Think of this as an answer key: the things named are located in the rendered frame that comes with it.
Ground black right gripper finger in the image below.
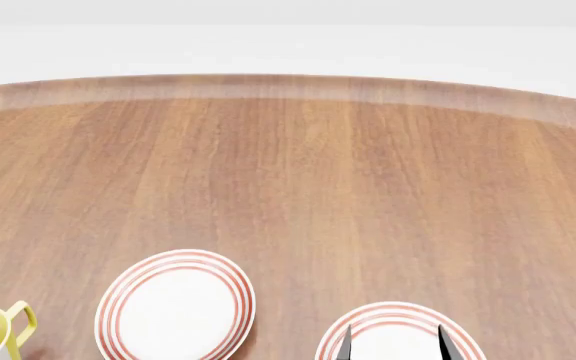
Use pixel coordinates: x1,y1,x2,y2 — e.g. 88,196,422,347
437,324,463,360
336,323,353,360

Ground white plate with red rings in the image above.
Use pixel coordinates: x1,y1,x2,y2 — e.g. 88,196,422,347
314,300,489,360
94,248,257,360

